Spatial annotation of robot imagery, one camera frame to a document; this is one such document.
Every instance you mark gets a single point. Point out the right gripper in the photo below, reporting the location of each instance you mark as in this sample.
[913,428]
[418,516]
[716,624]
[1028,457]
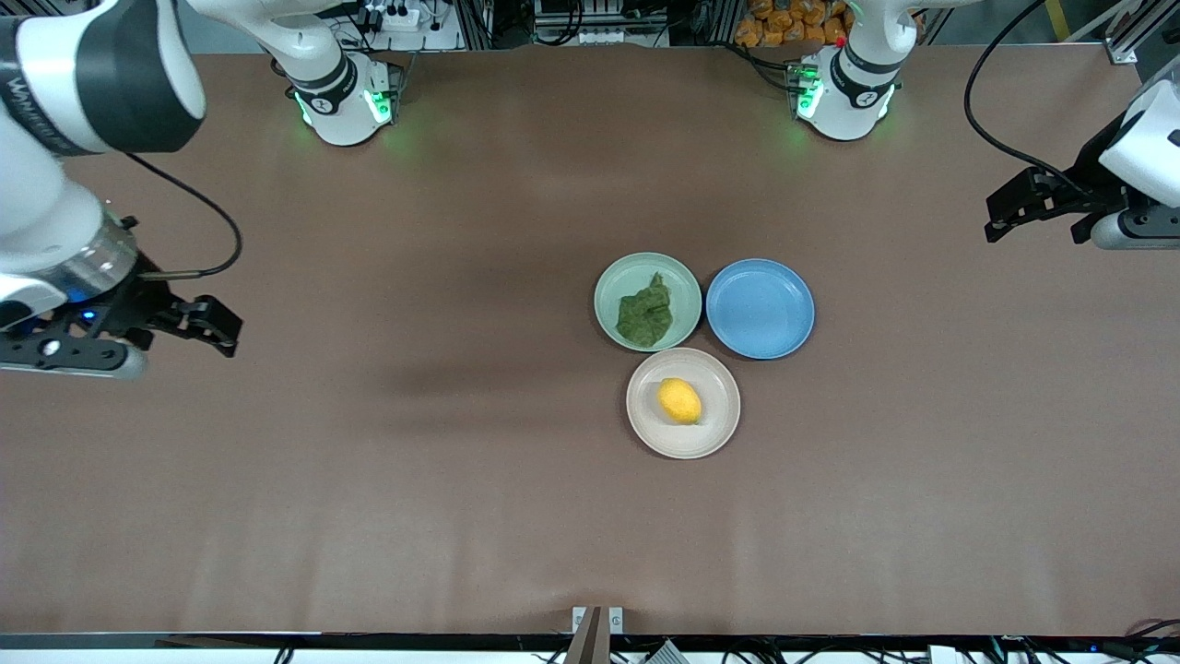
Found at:
[135,297]

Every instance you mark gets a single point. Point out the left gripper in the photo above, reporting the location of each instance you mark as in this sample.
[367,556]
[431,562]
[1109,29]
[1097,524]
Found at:
[1093,185]

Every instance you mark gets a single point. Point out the yellow lemon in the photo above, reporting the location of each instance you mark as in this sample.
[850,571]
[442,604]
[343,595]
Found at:
[679,401]

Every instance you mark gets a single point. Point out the green lettuce leaf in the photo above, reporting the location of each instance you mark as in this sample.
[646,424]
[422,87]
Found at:
[645,314]

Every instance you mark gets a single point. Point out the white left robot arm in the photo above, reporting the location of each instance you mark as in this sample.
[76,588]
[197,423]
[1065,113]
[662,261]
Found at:
[853,101]

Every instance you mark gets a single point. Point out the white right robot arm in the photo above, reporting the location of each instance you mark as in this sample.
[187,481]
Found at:
[46,212]

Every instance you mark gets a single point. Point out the blue round plate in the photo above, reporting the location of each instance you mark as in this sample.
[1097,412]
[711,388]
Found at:
[761,309]

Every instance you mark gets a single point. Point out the bag of orange snacks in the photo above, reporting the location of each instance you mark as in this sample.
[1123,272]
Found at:
[793,23]

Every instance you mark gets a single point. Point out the white power strip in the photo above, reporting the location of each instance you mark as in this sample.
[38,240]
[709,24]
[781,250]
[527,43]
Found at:
[396,14]

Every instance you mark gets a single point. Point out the beige round plate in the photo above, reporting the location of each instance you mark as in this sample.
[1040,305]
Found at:
[710,433]

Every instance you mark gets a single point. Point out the mint green round plate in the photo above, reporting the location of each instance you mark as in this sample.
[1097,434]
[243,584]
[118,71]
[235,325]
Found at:
[613,295]

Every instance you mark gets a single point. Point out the aluminium frame profile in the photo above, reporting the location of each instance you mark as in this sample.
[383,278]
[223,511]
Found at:
[1138,32]

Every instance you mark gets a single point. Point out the brown wedge-shaped post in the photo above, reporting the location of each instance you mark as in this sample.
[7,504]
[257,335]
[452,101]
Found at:
[586,641]

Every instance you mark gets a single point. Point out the small metal table bracket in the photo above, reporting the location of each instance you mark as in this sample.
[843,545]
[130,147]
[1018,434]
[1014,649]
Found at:
[616,620]

